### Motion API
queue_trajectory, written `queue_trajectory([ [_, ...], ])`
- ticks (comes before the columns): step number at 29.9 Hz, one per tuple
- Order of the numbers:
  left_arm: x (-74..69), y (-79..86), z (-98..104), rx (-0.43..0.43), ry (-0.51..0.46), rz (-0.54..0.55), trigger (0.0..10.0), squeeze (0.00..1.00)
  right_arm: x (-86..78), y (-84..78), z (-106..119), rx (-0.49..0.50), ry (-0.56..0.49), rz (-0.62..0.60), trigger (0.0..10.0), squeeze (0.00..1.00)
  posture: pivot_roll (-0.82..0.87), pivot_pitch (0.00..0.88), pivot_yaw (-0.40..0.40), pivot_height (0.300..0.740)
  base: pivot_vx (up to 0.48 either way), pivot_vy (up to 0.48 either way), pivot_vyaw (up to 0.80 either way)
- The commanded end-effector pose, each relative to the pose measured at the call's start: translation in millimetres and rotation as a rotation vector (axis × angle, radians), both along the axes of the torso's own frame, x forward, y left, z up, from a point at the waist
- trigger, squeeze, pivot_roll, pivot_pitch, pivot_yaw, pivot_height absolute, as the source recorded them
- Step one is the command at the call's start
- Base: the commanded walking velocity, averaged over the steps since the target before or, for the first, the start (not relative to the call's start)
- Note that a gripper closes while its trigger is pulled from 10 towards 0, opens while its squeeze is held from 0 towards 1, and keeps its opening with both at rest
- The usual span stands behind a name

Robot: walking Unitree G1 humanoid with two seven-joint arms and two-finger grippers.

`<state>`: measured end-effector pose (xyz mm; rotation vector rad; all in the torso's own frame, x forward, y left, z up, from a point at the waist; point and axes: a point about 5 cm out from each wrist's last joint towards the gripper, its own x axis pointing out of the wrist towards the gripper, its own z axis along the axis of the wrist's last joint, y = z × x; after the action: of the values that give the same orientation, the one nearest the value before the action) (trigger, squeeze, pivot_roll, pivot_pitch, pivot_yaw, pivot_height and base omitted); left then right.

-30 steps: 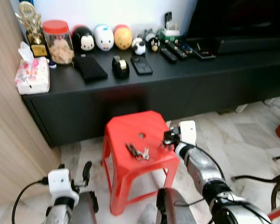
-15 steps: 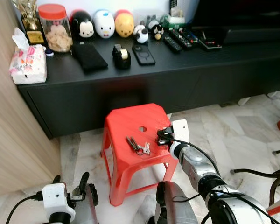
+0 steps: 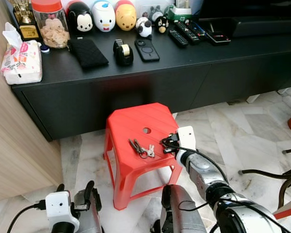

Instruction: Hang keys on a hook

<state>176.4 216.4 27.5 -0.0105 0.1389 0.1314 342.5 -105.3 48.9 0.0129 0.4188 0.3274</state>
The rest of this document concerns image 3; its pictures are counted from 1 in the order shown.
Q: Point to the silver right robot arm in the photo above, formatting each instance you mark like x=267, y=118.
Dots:
x=203, y=170

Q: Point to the silver robot left leg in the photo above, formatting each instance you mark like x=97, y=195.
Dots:
x=91, y=223

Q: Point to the silver robot leg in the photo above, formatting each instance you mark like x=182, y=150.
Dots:
x=91, y=223
x=184, y=213

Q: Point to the key bunch with silver key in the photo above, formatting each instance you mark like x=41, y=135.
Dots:
x=136, y=146

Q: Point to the red plastic stool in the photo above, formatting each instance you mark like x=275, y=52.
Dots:
x=136, y=121

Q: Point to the light wooden cabinet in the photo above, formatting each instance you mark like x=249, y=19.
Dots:
x=19, y=155

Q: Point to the silver robot right leg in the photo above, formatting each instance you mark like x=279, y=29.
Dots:
x=184, y=213

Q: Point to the black TV console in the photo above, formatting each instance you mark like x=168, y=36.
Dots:
x=160, y=82

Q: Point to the black smartphone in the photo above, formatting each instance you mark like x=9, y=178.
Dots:
x=147, y=50

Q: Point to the black tape dispenser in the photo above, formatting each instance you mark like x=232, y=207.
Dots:
x=123, y=56

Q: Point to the flat black device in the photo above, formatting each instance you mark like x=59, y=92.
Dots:
x=218, y=38

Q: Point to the small white black cow figure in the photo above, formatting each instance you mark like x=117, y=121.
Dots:
x=144, y=28

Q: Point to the small black animal figure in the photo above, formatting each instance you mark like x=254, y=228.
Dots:
x=160, y=22

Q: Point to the black quilted wallet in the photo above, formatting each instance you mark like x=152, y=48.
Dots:
x=87, y=52

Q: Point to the pink white tissue pack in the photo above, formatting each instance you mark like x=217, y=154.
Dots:
x=22, y=63

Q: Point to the green white desk gadget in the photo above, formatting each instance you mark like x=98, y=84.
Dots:
x=180, y=13

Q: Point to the yellow bear character figure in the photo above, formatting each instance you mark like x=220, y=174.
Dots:
x=125, y=18

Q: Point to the small blue cap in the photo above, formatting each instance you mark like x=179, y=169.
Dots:
x=44, y=48

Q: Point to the white duck character figure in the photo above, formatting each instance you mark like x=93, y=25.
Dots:
x=104, y=18

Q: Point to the black television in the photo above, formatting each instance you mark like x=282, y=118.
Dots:
x=252, y=14

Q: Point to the clear jar with red lid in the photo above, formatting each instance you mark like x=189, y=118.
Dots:
x=52, y=29

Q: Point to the black mouse character figure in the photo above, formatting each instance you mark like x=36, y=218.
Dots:
x=81, y=19

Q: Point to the gold trophy with blue ball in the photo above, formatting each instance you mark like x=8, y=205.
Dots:
x=26, y=30

